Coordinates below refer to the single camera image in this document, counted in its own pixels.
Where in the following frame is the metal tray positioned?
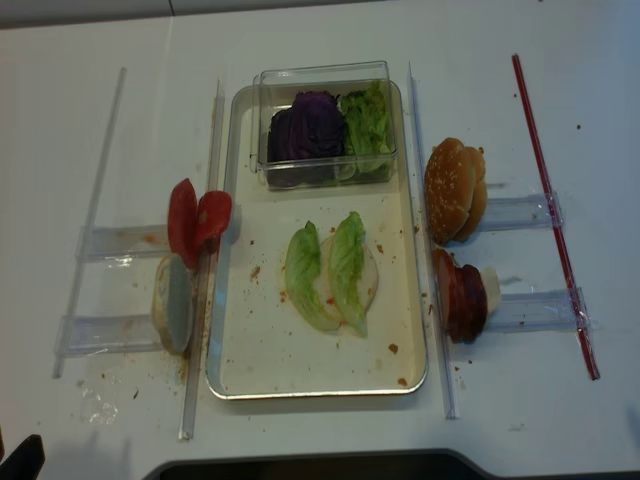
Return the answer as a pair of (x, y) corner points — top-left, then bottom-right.
(206, 87), (430, 400)

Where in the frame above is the left lettuce leaf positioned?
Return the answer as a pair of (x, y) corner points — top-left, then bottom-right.
(284, 221), (340, 332)

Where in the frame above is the front meat patty slice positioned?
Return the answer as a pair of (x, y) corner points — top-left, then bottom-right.
(433, 248), (467, 343)

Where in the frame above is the tomato slice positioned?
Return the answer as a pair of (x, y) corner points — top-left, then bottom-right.
(167, 178), (198, 270)
(194, 190), (232, 250)

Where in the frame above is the lower left clear holder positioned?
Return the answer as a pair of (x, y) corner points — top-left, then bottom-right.
(55, 315), (163, 357)

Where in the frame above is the meat patty slice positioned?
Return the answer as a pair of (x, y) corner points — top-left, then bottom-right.
(459, 264), (488, 342)
(433, 248), (467, 343)

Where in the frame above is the burger bun bottom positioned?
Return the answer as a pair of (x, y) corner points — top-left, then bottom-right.
(454, 180), (487, 242)

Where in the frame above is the black object bottom left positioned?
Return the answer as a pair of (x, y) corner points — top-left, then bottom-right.
(1, 434), (46, 480)

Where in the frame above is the upper left clear holder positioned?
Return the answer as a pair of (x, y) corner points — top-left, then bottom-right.
(76, 225), (170, 262)

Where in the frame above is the rear meat patty slice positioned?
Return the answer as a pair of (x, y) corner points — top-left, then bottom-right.
(459, 264), (488, 342)

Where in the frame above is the shredded green lettuce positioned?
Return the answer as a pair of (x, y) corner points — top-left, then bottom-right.
(338, 80), (391, 182)

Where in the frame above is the upper right clear holder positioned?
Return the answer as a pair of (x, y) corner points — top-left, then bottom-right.
(477, 193), (564, 232)

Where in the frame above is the right lettuce leaf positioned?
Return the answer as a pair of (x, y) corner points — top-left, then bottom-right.
(328, 211), (367, 337)

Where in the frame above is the red strip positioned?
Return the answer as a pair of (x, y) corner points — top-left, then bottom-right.
(511, 53), (600, 381)

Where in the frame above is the lower right clear holder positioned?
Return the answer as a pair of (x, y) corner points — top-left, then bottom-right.
(483, 288), (600, 333)

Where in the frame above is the black base at bottom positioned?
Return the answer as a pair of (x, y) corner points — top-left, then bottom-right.
(147, 451), (495, 479)

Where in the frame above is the inner right clear rail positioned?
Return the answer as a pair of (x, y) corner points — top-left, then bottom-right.
(407, 64), (460, 420)

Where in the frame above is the white cheese slice right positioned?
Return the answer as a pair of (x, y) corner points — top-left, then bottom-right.
(480, 267), (501, 316)

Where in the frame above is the sesame burger bun top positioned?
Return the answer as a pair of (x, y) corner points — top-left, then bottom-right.
(424, 137), (486, 246)

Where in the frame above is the purple cabbage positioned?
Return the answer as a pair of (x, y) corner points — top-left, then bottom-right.
(266, 91), (346, 188)

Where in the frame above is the clear holder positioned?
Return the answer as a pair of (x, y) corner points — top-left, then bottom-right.
(477, 193), (564, 232)
(483, 288), (600, 333)
(76, 225), (170, 262)
(55, 315), (163, 357)

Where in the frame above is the lettuce leaf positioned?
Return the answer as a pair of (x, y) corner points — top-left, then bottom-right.
(328, 211), (367, 337)
(284, 221), (340, 332)

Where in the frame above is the clear plastic container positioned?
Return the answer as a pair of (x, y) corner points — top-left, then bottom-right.
(250, 61), (398, 190)

